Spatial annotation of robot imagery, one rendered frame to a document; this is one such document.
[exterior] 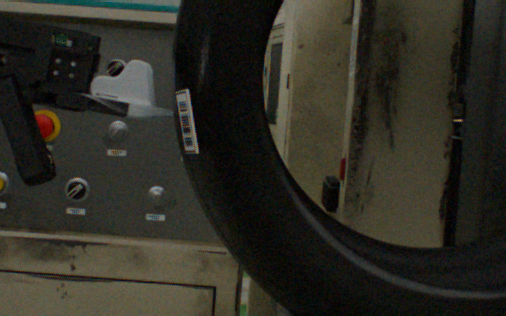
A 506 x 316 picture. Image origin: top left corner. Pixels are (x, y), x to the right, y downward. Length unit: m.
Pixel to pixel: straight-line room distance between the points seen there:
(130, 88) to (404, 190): 0.43
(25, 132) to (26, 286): 0.67
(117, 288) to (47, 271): 0.11
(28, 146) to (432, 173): 0.53
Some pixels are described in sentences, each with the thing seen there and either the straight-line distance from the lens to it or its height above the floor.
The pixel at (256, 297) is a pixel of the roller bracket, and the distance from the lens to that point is 1.36.
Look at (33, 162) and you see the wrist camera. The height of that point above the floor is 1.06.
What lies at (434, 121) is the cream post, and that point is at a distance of 1.37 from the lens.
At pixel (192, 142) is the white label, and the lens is 1.01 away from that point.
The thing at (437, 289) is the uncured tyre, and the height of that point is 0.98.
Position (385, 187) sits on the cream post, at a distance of 1.37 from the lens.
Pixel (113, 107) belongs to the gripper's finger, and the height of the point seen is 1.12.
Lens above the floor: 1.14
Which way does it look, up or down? 3 degrees down
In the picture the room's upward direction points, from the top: 4 degrees clockwise
